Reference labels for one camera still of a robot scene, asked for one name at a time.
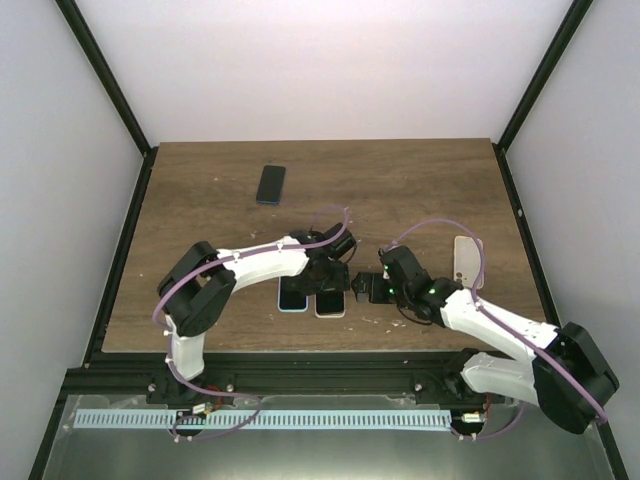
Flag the light blue phone case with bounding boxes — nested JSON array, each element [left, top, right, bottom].
[[277, 284, 309, 315]]

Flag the beige phone case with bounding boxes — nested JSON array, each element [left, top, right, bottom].
[[453, 235, 481, 288], [313, 290, 347, 320]]

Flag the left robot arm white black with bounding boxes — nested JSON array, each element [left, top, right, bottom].
[[152, 223, 357, 404]]

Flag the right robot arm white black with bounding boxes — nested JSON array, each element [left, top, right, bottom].
[[352, 246, 619, 434]]

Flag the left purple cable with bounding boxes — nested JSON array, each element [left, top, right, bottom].
[[151, 204, 354, 444]]

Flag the purple cable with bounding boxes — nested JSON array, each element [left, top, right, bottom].
[[151, 204, 354, 444], [379, 219, 609, 426]]

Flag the slotted cable duct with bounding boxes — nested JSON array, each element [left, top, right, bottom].
[[73, 409, 452, 432]]

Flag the black aluminium frame rail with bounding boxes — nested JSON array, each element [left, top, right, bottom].
[[29, 139, 629, 480]]

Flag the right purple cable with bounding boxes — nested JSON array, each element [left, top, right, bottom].
[[379, 219, 609, 426]]

